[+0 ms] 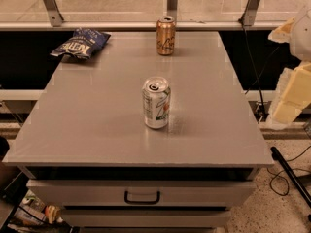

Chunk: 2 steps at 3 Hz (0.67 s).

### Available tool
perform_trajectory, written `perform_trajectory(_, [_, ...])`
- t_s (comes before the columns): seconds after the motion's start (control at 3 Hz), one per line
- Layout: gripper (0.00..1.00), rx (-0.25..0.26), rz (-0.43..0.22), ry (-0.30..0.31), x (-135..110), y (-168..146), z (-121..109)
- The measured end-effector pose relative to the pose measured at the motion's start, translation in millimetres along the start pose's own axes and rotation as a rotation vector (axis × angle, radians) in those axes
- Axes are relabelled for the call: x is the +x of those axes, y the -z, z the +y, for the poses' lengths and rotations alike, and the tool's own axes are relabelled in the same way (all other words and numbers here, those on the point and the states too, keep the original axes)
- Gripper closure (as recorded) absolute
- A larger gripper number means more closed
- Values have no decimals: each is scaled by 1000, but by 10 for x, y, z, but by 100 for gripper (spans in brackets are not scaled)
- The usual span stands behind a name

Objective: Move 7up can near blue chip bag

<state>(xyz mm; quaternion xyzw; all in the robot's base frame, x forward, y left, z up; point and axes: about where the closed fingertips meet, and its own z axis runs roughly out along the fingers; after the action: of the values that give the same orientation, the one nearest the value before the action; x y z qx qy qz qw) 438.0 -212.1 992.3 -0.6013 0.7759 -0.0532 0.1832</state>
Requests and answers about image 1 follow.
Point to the black drawer handle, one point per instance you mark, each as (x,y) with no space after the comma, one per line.
(141,199)

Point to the grey drawer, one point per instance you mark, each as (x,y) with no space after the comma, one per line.
(70,193)
(146,218)

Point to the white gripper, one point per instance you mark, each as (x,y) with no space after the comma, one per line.
(301,38)

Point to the left metal window bracket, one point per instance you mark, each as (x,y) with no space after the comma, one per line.
(54,14)

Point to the clutter items on floor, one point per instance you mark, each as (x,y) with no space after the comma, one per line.
(34,216)

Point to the blue chip bag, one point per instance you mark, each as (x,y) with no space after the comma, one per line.
(83,44)

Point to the lower grey drawer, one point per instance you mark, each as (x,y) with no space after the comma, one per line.
(146,218)

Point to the black pole on floor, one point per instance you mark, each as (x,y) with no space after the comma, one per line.
(276,155)

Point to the white 7up can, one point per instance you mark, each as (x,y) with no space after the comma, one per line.
(156,95)

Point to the upper grey drawer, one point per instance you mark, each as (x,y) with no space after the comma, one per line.
(70,193)

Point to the gold soda can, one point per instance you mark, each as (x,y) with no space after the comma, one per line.
(165,35)

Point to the right metal window bracket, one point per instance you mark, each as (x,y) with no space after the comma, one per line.
(249,16)

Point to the metal window bracket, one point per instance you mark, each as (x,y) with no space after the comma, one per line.
(54,14)
(249,16)

